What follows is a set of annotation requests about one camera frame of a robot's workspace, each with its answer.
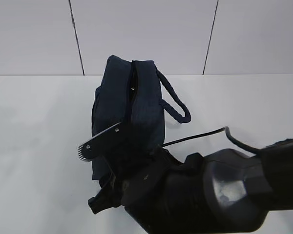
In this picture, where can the dark blue lunch bag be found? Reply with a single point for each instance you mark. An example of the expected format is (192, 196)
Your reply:
(136, 93)

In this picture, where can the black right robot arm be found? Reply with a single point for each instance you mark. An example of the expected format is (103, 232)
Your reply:
(224, 192)

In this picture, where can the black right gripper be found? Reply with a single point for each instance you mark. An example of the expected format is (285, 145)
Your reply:
(139, 186)

